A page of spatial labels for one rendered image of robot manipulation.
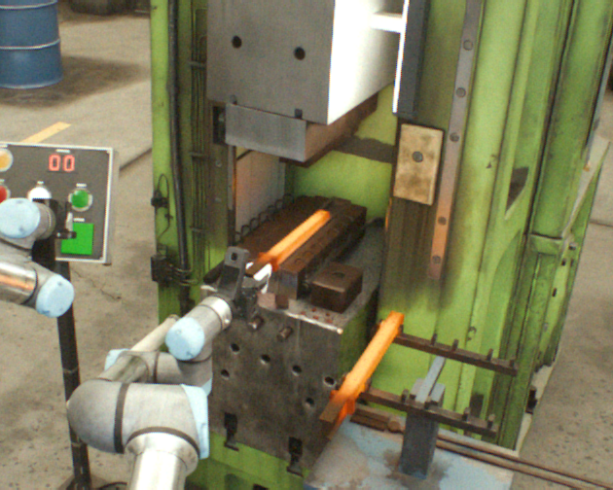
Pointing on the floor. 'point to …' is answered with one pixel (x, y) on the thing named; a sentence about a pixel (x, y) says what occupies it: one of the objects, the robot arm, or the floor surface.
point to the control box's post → (71, 376)
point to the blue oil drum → (20, 43)
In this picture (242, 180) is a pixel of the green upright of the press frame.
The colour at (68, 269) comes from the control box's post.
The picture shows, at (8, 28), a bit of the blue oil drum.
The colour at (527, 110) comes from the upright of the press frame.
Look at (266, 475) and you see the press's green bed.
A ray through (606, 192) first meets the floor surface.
